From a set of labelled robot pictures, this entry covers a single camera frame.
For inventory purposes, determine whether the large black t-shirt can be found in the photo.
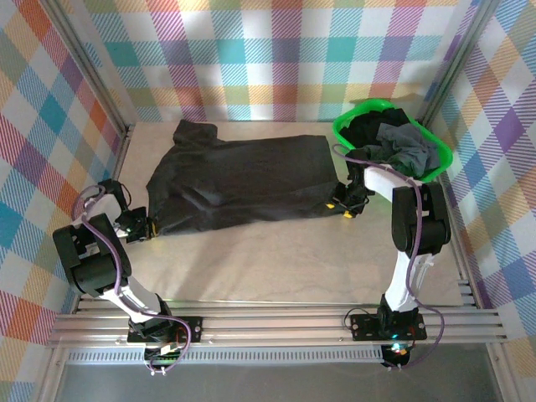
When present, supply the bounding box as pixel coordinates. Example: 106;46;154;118
144;119;343;238

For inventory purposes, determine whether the black crumpled t-shirt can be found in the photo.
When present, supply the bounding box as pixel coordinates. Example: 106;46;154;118
338;107;412;150

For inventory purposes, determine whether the grey crumpled t-shirt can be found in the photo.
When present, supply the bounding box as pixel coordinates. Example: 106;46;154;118
362;123;441;180

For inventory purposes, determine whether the green perforated plastic basket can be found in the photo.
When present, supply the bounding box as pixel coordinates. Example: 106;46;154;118
332;98;455;184

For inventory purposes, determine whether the black controller board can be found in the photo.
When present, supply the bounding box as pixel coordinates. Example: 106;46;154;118
383;341;415;368
144;343;185;366

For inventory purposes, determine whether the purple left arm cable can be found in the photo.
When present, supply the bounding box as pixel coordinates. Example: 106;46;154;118
71;185;193;376

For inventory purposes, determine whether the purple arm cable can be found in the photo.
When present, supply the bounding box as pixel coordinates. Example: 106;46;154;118
332;143;446;372
71;185;193;376

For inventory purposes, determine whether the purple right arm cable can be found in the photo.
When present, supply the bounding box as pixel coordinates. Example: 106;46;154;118
332;143;446;372

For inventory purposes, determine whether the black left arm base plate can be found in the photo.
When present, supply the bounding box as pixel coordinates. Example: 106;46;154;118
127;316;204;345

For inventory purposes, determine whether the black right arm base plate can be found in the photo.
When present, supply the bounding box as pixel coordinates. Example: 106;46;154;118
349;312;427;341

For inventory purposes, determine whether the aluminium mounting rail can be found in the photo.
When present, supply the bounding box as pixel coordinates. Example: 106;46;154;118
45;305;508;349

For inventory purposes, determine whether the slotted grey cable duct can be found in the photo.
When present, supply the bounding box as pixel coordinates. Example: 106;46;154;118
66;350;386;366

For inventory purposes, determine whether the aluminium corner post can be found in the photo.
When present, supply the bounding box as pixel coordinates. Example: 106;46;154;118
41;0;136;139
416;0;503;125

